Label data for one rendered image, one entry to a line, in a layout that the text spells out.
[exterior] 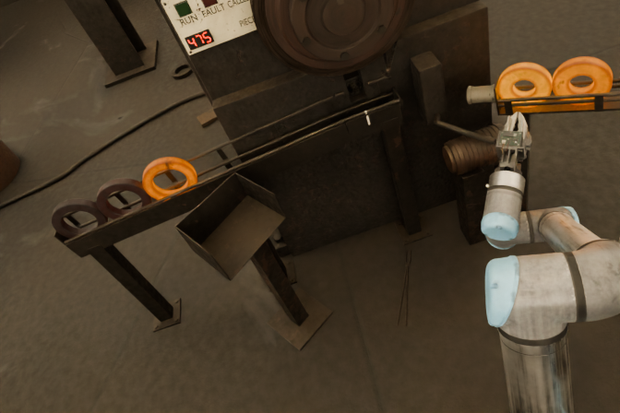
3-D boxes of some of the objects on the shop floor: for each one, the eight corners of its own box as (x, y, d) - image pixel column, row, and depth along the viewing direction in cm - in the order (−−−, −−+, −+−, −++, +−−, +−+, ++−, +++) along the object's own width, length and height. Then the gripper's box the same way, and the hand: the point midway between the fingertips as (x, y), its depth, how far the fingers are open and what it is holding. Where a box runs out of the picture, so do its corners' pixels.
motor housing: (451, 228, 206) (438, 135, 170) (501, 210, 205) (498, 113, 168) (464, 251, 196) (453, 159, 160) (516, 233, 195) (517, 135, 159)
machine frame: (262, 161, 274) (68, -222, 154) (443, 95, 267) (387, -359, 148) (280, 261, 220) (6, -208, 101) (507, 182, 214) (502, -420, 95)
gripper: (525, 170, 125) (535, 100, 132) (488, 166, 129) (500, 100, 136) (526, 183, 132) (535, 116, 139) (491, 180, 136) (502, 115, 143)
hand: (518, 117), depth 140 cm, fingers closed
